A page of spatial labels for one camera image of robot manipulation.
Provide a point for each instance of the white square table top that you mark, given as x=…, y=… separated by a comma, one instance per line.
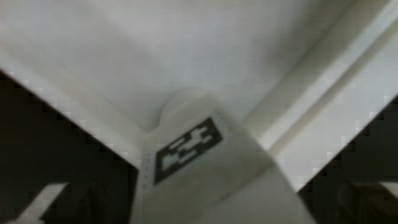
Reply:
x=289, y=56

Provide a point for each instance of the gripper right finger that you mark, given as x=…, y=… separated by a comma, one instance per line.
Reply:
x=367, y=204

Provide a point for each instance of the white table leg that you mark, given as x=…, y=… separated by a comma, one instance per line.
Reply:
x=209, y=180

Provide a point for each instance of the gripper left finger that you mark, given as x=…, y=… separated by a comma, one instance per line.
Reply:
x=39, y=205

